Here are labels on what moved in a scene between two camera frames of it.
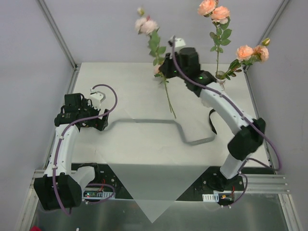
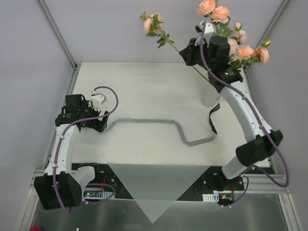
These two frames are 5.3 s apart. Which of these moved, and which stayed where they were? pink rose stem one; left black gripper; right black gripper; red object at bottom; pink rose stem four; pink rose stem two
Moved: right black gripper; pink rose stem two
Stayed: pink rose stem four; pink rose stem one; left black gripper; red object at bottom
